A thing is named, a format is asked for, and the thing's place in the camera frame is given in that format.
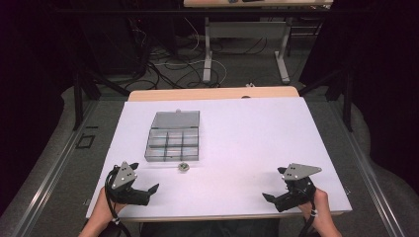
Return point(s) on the person's right hand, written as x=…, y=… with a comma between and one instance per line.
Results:
x=321, y=205

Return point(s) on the person's dark lap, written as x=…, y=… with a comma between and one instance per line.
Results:
x=210, y=228

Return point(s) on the metal floor rail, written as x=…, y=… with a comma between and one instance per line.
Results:
x=46, y=177
x=369, y=177

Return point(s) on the black metal stand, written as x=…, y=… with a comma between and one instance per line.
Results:
x=80, y=98
x=346, y=98

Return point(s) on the white table mat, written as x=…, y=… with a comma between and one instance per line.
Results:
x=250, y=148

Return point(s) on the dark computer tower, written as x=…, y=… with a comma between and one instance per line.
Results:
x=118, y=42

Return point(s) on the clear plastic compartment box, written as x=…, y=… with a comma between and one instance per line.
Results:
x=174, y=140

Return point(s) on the wooden desk with white legs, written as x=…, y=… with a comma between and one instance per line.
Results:
x=247, y=29

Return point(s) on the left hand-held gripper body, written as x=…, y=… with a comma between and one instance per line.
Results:
x=122, y=176

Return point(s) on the small round metal part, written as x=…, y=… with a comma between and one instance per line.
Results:
x=183, y=166

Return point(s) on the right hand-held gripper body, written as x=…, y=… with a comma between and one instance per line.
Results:
x=298, y=187

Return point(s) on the person's left hand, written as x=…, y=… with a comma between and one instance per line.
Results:
x=103, y=210

